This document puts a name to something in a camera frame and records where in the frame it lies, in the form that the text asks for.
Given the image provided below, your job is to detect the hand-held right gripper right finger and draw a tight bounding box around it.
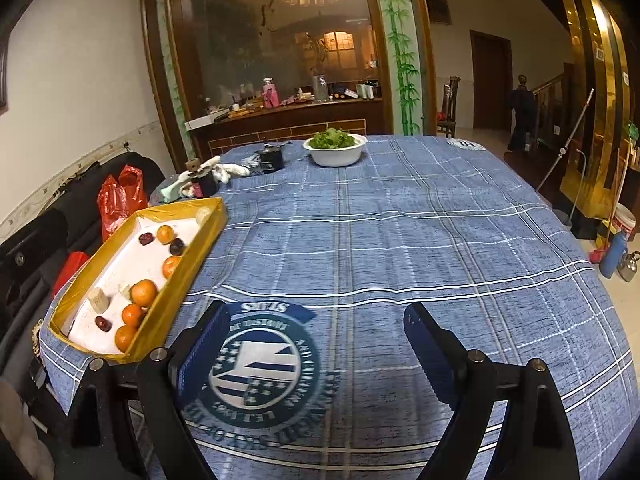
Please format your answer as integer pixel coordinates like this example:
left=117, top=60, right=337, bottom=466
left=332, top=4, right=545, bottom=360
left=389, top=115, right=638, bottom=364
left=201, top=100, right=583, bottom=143
left=402, top=302, right=581, bottom=480

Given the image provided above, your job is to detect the white bowl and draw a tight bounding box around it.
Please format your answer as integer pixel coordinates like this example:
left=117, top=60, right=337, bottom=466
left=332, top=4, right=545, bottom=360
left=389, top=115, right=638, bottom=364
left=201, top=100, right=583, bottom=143
left=303, top=132, right=368, bottom=167

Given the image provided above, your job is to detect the steel kettle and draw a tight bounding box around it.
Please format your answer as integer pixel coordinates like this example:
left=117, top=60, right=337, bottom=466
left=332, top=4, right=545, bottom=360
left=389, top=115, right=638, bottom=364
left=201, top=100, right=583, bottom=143
left=617, top=250, right=640, bottom=282

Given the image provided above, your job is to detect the yellow foam tray box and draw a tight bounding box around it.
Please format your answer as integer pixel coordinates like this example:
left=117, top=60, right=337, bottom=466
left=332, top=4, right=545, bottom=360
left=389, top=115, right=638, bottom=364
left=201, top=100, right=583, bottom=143
left=47, top=196, right=229, bottom=365

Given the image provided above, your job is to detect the green lettuce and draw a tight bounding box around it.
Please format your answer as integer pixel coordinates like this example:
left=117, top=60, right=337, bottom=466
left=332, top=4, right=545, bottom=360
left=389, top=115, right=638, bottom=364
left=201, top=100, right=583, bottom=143
left=308, top=127, right=358, bottom=150

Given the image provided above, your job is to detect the small orange mandarin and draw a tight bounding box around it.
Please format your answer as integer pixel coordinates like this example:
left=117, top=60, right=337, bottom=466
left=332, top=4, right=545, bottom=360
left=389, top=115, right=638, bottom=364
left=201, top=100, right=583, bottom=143
left=114, top=325, right=139, bottom=353

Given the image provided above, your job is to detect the black box with pink label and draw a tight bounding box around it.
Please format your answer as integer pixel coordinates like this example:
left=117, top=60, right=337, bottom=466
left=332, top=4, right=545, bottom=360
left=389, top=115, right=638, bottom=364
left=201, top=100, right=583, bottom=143
left=192, top=170, right=219, bottom=197

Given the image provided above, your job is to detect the wooden chair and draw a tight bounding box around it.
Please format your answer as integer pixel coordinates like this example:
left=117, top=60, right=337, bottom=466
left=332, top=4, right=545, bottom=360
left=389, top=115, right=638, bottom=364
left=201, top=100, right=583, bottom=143
left=436, top=76, right=461, bottom=138

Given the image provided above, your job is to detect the brown wooden door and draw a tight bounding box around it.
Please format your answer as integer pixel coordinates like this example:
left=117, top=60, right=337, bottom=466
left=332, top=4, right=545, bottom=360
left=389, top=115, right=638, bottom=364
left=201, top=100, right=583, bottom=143
left=470, top=30, right=513, bottom=131

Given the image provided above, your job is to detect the white glove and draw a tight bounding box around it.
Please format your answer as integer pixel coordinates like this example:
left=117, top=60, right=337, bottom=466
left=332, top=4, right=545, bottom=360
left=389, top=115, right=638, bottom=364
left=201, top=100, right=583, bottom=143
left=210, top=156, right=251, bottom=183

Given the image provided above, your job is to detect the blue thermos bottle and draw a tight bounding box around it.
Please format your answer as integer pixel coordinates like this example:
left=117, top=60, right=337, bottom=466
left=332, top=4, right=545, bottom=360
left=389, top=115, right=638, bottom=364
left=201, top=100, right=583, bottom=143
left=598, top=231, right=628, bottom=279

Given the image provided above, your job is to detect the metal mop stick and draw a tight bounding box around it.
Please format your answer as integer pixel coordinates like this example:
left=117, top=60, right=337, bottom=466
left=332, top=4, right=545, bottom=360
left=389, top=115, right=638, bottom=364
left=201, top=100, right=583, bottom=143
left=535, top=88, right=596, bottom=193

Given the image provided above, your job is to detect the white bucket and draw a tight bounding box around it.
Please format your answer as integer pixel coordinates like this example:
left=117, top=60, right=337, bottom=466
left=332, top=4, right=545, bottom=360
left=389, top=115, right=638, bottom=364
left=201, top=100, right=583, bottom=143
left=611, top=203, right=637, bottom=241

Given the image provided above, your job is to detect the beige cloth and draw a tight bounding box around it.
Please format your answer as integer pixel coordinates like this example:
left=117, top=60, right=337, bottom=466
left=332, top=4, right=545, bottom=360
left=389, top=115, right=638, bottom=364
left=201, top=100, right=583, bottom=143
left=0, top=377, right=56, bottom=480

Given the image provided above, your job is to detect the black battery box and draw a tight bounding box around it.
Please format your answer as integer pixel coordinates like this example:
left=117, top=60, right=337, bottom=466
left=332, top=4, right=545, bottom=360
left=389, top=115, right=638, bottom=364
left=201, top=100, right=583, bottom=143
left=258, top=142, right=286, bottom=173

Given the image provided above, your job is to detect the wooden counter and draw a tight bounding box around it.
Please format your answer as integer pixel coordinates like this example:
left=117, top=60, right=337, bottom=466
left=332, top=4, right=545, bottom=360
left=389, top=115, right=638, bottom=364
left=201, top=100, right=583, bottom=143
left=185, top=97, right=386, bottom=158

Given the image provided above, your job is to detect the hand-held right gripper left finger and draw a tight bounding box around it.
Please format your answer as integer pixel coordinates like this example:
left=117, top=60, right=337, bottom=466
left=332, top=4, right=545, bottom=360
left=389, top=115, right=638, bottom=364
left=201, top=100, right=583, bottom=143
left=70, top=300, right=233, bottom=480

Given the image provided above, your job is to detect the red paper bag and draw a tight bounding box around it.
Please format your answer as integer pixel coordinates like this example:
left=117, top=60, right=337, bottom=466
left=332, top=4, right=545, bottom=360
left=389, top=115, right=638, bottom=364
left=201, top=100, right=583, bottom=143
left=52, top=251, right=91, bottom=301

